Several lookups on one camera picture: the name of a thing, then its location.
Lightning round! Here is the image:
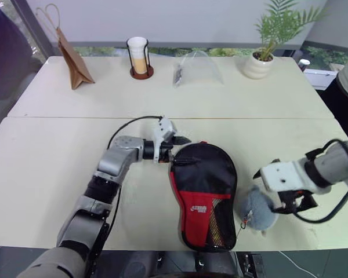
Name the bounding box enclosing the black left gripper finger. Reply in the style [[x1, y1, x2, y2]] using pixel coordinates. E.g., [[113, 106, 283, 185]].
[[173, 134, 192, 146], [172, 157, 200, 166]]

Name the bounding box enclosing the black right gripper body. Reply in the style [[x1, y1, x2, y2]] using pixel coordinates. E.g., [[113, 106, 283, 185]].
[[274, 189, 319, 215]]

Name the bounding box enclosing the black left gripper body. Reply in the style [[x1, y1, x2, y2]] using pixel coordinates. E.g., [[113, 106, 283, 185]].
[[158, 141, 176, 163]]

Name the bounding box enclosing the black red paddle case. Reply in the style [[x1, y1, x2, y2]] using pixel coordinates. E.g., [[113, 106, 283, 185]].
[[168, 141, 238, 252]]

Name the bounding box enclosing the grey plush toy keychain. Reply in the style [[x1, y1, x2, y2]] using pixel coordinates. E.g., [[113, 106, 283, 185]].
[[234, 185, 280, 241]]

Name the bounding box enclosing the clear plastic bag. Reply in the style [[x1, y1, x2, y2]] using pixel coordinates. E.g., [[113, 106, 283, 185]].
[[172, 50, 226, 87]]

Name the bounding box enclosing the white box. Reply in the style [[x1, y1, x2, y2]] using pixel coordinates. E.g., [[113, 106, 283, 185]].
[[303, 68, 339, 90]]

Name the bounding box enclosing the white ribbed plant pot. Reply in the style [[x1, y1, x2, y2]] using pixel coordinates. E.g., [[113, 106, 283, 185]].
[[241, 49, 275, 79]]

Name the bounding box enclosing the brown paper bag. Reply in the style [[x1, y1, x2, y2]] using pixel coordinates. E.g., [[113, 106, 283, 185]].
[[36, 3, 96, 91]]

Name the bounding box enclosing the green palm plant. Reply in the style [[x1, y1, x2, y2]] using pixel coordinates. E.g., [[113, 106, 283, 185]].
[[254, 0, 328, 61]]

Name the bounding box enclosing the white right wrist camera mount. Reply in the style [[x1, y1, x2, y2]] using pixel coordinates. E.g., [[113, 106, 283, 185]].
[[260, 160, 332, 195]]

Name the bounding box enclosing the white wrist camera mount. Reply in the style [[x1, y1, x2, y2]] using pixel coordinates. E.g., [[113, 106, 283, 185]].
[[260, 160, 332, 195], [153, 115, 178, 162]]

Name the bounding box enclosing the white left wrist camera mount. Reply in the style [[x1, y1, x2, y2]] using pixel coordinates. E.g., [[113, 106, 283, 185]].
[[153, 115, 178, 162]]

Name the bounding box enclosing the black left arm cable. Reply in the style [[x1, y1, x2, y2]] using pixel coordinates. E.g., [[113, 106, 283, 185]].
[[86, 115, 165, 278]]

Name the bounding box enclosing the white floor cable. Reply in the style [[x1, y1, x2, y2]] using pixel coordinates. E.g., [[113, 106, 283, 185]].
[[278, 250, 314, 278]]

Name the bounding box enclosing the cup in wire holder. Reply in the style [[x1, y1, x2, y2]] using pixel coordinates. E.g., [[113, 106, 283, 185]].
[[126, 39, 154, 80]]

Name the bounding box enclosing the dark window frame post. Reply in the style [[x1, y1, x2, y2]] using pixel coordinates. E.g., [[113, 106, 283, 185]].
[[14, 0, 55, 66]]

